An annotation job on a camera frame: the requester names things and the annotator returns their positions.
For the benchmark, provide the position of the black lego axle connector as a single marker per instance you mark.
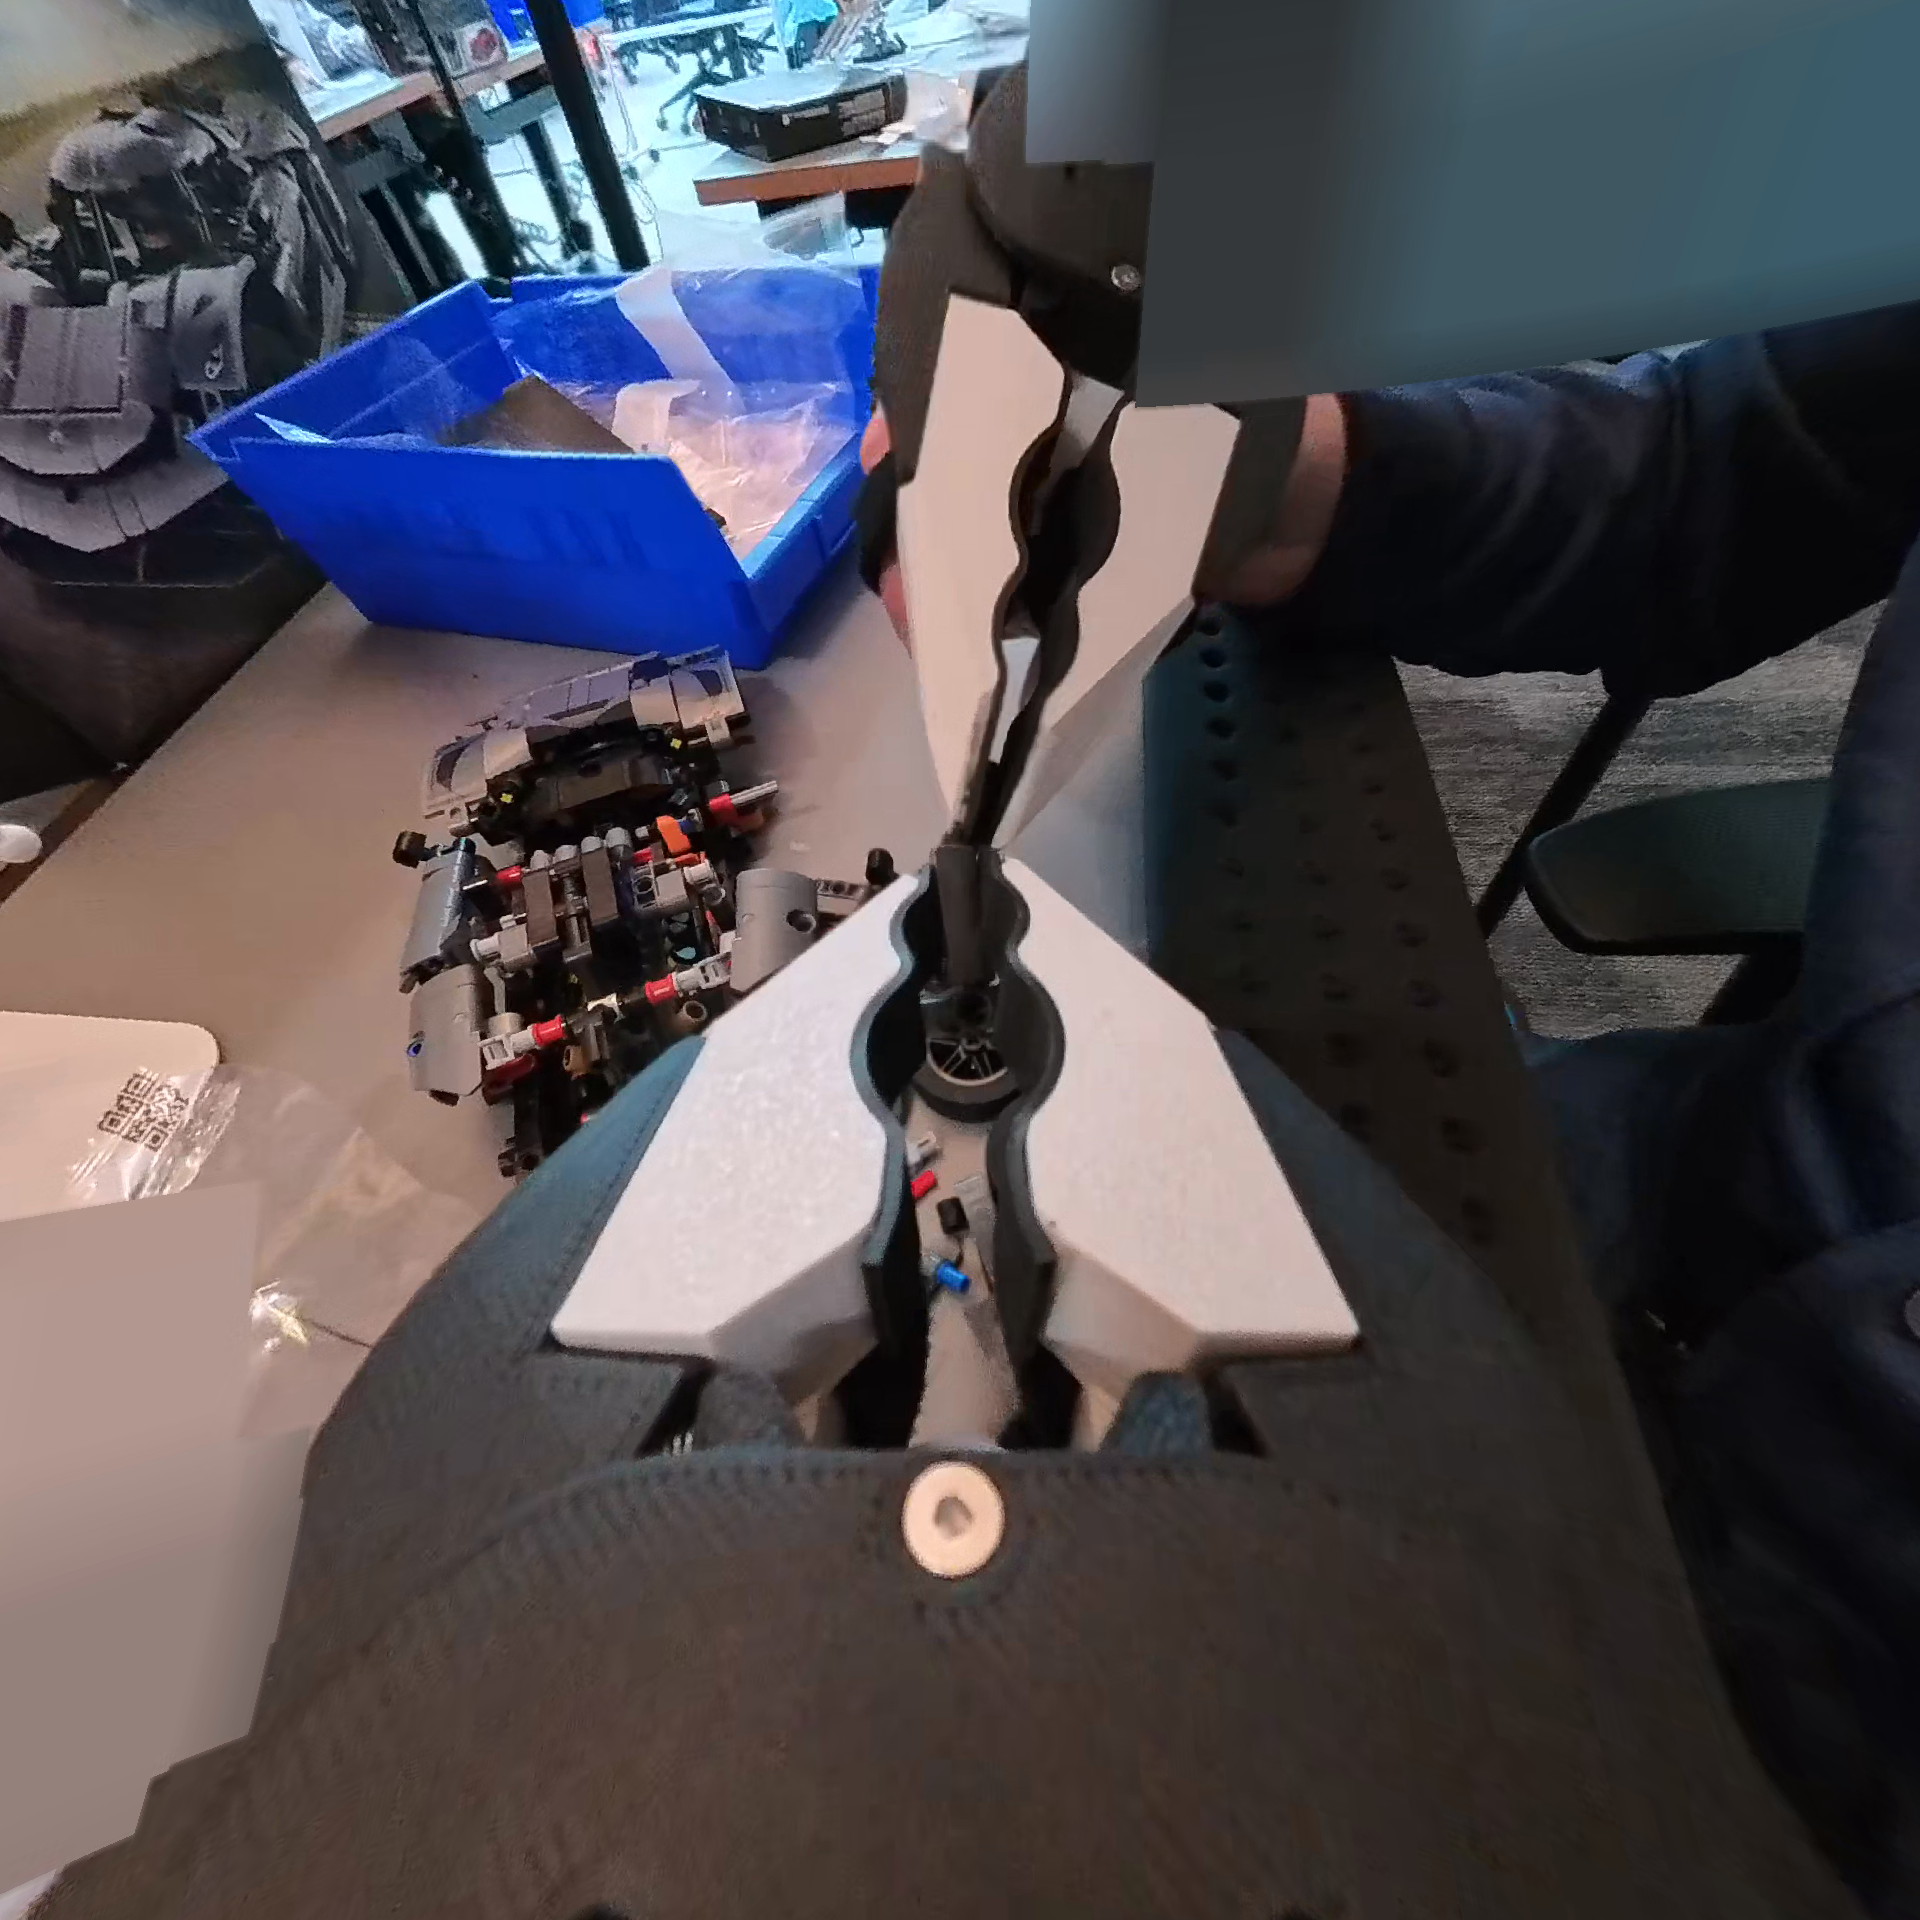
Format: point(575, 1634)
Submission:
point(968, 915)

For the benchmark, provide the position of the black flat box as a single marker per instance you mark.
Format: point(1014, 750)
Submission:
point(796, 112)

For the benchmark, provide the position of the green chair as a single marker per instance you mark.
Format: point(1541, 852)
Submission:
point(1680, 870)

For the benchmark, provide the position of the wooden background table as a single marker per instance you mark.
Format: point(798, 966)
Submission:
point(810, 177)

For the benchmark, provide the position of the clear plastic bag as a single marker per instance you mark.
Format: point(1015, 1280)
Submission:
point(720, 406)

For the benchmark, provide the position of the small black lego wheel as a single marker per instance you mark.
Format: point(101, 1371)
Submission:
point(974, 1049)

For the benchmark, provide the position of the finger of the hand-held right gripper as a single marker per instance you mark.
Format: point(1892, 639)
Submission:
point(962, 494)
point(1162, 511)

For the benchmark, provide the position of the white book stand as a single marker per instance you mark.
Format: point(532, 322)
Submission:
point(90, 1079)

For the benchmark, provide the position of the dark lego set box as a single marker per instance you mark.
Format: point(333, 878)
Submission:
point(136, 376)

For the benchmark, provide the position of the plastic bag of lego parts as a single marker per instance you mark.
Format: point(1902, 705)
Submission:
point(346, 1200)

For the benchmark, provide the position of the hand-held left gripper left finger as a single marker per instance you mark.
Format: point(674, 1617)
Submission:
point(750, 1185)

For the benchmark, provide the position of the brown cardboard piece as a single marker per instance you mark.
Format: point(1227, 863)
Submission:
point(541, 417)

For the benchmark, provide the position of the person's right forearm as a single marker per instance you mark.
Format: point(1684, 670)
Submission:
point(1576, 481)

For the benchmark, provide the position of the person's dark blue jacket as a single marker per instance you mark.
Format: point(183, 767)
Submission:
point(1800, 1200)

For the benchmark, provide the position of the blue plastic bin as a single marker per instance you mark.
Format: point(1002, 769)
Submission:
point(495, 556)

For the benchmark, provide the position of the person's right hand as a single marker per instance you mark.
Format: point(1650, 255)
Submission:
point(1284, 494)

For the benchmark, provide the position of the lego car chassis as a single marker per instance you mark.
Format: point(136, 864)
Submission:
point(599, 900)

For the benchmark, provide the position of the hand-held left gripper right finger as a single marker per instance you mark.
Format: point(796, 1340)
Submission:
point(1171, 1185)

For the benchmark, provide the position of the black metal pole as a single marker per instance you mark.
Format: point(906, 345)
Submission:
point(586, 119)

